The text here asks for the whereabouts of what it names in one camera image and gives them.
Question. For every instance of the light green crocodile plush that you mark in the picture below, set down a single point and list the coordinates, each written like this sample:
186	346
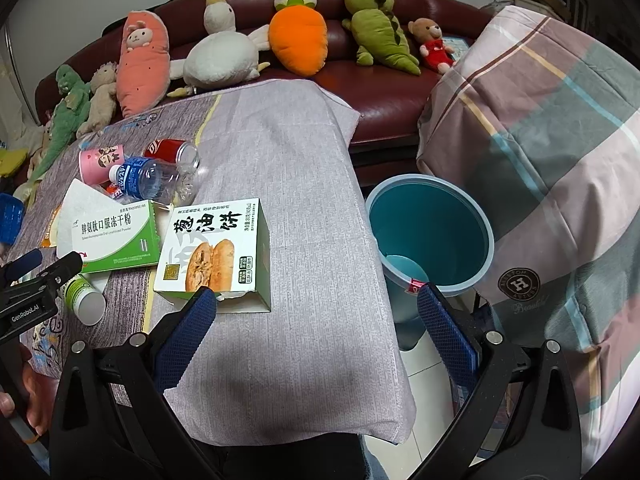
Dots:
68	115

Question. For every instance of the yellow plush toy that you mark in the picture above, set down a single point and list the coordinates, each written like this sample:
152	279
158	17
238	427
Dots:
11	161

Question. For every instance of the brown teddy bear red shirt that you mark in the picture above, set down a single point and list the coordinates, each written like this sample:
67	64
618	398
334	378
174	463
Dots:
436	55

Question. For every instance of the pink carrot plush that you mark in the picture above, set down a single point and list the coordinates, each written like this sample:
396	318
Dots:
143	69

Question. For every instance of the plaid checked bedsheet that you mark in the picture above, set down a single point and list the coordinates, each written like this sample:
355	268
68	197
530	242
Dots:
539	123

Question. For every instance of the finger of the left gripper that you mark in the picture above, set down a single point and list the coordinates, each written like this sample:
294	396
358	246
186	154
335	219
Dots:
53	277
16	269

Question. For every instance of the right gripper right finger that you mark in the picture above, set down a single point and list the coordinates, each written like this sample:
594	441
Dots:
459	353

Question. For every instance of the green white pill bottle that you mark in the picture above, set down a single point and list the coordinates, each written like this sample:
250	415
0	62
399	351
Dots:
84	300

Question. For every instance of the orange carrot plush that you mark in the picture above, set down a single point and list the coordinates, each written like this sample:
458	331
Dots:
298	36

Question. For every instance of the person's left hand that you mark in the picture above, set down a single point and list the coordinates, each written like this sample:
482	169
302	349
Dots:
41	391

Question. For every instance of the blue scrub sponge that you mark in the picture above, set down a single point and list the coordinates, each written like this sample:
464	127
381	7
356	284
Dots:
11	218

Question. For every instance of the olive green dinosaur plush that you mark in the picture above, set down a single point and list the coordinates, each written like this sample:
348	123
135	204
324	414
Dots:
379	36

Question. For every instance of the green white medicine box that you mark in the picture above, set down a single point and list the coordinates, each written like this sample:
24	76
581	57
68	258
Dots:
119	238

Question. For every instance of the red cola can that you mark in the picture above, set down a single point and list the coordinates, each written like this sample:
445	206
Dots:
183	154

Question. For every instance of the scallion pancake box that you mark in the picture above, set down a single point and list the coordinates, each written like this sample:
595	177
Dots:
221	246

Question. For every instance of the pink paper cup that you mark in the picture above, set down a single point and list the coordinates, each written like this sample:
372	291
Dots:
94	165

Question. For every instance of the clear plastic water bottle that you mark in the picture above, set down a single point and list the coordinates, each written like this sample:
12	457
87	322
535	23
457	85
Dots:
144	178

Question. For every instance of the blue trash bin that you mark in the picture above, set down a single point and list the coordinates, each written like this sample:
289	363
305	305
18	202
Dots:
428	231

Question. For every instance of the beige bear plush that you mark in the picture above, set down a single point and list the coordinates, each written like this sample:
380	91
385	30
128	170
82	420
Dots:
103	101

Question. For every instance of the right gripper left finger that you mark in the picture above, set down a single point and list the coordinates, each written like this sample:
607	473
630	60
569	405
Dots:
178	335

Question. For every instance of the white goose plush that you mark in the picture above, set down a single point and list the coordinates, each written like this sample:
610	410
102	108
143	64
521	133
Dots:
223	58

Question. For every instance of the grey purple tablecloth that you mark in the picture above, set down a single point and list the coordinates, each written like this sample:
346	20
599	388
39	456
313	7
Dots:
325	357

